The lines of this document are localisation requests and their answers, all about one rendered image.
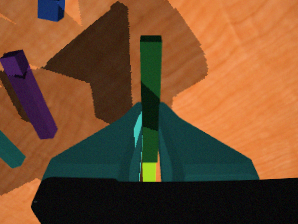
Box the turquoise rod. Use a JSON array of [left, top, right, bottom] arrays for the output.
[[0, 130, 26, 168]]

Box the small blue cube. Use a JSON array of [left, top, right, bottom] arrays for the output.
[[38, 0, 65, 22]]

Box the purple rod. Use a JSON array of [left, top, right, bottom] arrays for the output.
[[0, 49, 58, 140]]

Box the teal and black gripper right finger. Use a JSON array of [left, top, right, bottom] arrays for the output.
[[158, 102, 260, 182]]

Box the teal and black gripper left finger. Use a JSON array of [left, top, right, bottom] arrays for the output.
[[41, 102, 143, 182]]

